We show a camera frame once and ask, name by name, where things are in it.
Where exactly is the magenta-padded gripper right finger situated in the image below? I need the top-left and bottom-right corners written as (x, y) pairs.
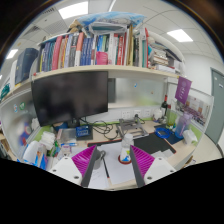
top-left (129, 144), bottom-right (177, 188)

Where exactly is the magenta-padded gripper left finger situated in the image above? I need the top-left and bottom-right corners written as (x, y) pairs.
top-left (48, 144), bottom-right (101, 188)

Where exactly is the small white paper sheet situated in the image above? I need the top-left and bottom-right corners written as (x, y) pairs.
top-left (151, 148), bottom-right (174, 160)

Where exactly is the black desk mat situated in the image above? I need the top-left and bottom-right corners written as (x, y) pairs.
top-left (86, 131), bottom-right (178, 156)

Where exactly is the flat round red coaster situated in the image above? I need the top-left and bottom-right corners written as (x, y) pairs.
top-left (117, 153), bottom-right (133, 166)

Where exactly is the clear plastic box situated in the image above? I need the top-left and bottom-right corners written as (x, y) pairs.
top-left (56, 128), bottom-right (78, 144)

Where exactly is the white tissue pack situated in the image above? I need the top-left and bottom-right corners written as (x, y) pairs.
top-left (39, 130), bottom-right (56, 149)

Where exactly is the blue tissue box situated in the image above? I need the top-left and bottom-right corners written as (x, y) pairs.
top-left (21, 139), bottom-right (48, 170)

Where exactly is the blue circuit board box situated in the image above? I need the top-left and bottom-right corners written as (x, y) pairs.
top-left (75, 124), bottom-right (93, 138)

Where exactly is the small white box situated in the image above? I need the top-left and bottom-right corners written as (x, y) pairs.
top-left (182, 129), bottom-right (198, 145)

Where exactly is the grey metal laptop stand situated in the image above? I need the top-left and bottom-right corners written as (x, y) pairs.
top-left (116, 114), bottom-right (150, 139)

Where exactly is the translucent purple drink bottle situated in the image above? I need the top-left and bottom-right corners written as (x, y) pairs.
top-left (174, 111), bottom-right (194, 139)

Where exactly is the dark wine bottle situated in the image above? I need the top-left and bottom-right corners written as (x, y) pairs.
top-left (160, 94), bottom-right (169, 118)

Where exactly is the photo print poster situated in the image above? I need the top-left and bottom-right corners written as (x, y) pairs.
top-left (176, 94), bottom-right (214, 129)

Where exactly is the black computer monitor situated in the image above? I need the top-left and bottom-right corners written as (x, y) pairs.
top-left (30, 70), bottom-right (110, 129)

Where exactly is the purple hanging banner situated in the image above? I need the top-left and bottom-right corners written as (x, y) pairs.
top-left (174, 76), bottom-right (193, 105)

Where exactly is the grey door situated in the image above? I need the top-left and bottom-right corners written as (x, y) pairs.
top-left (204, 67), bottom-right (224, 146)

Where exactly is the dark blue box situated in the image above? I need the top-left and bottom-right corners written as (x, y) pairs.
top-left (14, 47), bottom-right (40, 85)

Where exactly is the wooden shelf with books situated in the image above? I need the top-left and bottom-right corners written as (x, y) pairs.
top-left (31, 11), bottom-right (188, 84)

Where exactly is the coiled blue cable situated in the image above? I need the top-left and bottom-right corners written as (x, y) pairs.
top-left (154, 126), bottom-right (173, 139)

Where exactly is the black cable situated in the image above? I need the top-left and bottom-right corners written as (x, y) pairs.
top-left (79, 119), bottom-right (118, 141)

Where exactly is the white wall socket row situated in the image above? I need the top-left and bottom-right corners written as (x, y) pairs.
top-left (120, 108), bottom-right (153, 120)

